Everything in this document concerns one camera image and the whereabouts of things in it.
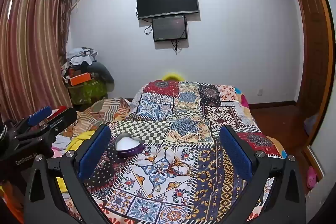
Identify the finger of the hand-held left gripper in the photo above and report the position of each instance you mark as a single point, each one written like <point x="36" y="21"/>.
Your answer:
<point x="61" y="119"/>
<point x="39" y="112"/>

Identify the dark grey cloth bundle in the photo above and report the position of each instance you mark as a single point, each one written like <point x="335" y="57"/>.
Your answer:
<point x="102" y="71"/>

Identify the striped brown blanket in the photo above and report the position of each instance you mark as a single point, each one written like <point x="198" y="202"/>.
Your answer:
<point x="110" y="108"/>

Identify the pink slipper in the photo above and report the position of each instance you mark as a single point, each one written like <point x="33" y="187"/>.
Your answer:
<point x="311" y="177"/>

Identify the pile of grey clothes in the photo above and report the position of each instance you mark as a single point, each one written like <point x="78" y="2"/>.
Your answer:
<point x="80" y="57"/>

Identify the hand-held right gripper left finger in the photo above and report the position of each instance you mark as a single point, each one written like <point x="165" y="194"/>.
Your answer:
<point x="94" y="153"/>

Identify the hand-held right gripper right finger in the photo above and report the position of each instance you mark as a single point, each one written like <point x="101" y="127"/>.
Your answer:
<point x="236" y="153"/>

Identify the purple heart-shaped jewelry box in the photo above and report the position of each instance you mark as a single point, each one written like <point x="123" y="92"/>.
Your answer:
<point x="128" y="146"/>

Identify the red cloth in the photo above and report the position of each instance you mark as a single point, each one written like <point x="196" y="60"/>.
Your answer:
<point x="61" y="109"/>

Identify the yellow cloth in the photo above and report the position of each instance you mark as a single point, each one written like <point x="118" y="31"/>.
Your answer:
<point x="80" y="138"/>

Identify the pink cloth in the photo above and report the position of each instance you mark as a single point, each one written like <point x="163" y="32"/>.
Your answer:
<point x="57" y="151"/>

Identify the white wall socket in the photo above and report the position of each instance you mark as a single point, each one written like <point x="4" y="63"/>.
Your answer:
<point x="260" y="92"/>

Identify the small black wall monitor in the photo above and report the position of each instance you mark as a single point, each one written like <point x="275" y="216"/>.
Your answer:
<point x="169" y="28"/>

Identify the wooden door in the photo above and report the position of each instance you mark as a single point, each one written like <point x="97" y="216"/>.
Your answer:
<point x="313" y="50"/>

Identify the colourful patchwork blanket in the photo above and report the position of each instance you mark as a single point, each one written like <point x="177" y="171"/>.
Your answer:
<point x="183" y="113"/>

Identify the orange box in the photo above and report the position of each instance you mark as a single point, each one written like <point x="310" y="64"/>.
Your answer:
<point x="80" y="79"/>

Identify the striped red curtain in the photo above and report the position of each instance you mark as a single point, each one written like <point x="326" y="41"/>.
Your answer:
<point x="29" y="50"/>

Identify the yellow fluffy object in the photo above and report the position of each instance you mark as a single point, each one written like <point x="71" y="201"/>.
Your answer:
<point x="172" y="77"/>

